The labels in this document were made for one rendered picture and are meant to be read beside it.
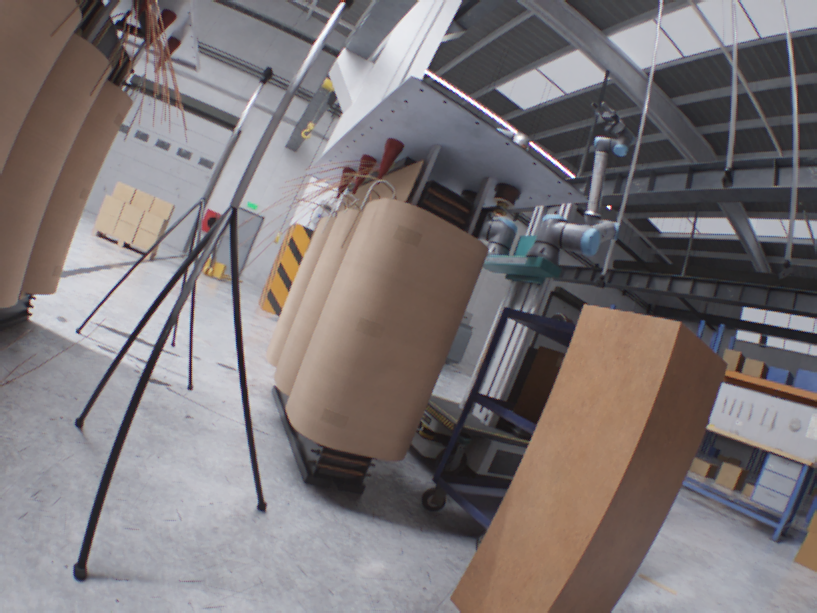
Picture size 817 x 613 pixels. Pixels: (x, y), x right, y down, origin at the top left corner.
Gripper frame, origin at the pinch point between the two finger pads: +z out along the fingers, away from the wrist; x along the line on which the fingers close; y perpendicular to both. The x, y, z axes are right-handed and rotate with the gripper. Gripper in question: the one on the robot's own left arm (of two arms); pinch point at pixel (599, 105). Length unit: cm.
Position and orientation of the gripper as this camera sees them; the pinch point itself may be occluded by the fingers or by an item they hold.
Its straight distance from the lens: 295.2
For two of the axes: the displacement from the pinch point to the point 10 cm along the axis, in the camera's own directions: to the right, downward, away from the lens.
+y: 6.1, -7.5, -2.5
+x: 1.0, 3.9, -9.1
